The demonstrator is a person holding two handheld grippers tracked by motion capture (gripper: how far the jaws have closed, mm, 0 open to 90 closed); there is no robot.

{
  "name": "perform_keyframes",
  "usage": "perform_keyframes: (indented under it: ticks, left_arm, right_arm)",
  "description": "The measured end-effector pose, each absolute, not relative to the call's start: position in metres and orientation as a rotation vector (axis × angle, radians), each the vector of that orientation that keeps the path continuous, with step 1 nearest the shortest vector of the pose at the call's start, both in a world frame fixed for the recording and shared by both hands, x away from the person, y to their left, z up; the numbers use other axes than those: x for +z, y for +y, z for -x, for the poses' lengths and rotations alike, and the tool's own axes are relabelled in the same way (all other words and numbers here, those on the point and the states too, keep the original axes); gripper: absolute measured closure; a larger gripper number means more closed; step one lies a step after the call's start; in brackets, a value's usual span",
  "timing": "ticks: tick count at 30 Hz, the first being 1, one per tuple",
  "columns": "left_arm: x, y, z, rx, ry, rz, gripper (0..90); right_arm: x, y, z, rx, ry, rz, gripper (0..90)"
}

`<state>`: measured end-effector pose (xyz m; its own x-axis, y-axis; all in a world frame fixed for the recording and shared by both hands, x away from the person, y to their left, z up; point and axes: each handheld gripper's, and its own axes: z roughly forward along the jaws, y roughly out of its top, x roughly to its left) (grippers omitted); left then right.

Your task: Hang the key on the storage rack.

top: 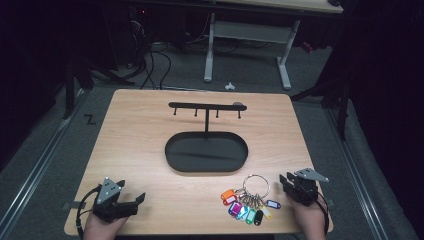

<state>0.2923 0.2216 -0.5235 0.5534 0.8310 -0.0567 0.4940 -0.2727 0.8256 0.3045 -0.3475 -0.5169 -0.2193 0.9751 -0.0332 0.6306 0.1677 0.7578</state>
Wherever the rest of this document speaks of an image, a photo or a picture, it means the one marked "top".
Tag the black metal stand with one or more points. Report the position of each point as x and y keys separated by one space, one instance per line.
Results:
x=71 y=86
x=340 y=96

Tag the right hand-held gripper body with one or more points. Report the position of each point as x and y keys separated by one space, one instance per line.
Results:
x=305 y=190

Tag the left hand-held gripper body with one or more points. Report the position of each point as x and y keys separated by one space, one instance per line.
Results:
x=108 y=206

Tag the grey tape strip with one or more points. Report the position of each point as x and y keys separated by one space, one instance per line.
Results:
x=70 y=205
x=330 y=202

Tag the person's left hand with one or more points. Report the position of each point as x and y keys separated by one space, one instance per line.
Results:
x=101 y=230

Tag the person's right hand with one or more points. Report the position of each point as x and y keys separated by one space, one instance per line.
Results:
x=308 y=220

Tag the desk with white metal legs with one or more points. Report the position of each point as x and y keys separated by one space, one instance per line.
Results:
x=250 y=31

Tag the metal floor rail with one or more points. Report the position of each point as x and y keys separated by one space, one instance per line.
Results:
x=36 y=166
x=360 y=176

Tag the small white floor object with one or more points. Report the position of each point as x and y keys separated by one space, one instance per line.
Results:
x=229 y=86

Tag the black key rack with tray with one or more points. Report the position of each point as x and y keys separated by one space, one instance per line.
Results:
x=206 y=151

